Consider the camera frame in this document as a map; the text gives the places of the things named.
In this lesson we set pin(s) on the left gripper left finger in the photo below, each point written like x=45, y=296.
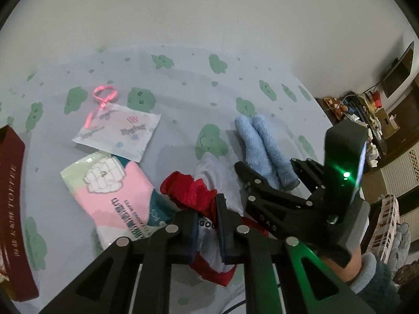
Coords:
x=132, y=276

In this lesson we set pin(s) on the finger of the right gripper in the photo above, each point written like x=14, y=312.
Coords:
x=270, y=206
x=311, y=174

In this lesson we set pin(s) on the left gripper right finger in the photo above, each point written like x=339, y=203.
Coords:
x=281, y=276

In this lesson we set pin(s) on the blue towel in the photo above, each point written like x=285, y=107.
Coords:
x=262, y=154

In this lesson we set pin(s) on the red white satin sleep mask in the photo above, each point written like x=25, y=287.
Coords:
x=198, y=192

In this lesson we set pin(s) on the pink green wipes pack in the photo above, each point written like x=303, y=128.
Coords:
x=118, y=196

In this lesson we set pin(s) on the sachet with pink ribbon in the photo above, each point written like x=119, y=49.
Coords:
x=117, y=129

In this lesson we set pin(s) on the right hand in sleeve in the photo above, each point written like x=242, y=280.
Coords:
x=352, y=269

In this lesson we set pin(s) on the cluttered side shelf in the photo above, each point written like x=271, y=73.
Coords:
x=350, y=105

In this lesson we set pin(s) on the red gold toffee tin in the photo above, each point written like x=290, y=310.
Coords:
x=14, y=261

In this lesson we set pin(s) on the blue cloud print tablecloth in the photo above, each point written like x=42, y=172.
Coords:
x=197, y=94

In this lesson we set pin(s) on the wall mounted monitor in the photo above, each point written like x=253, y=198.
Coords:
x=399, y=72

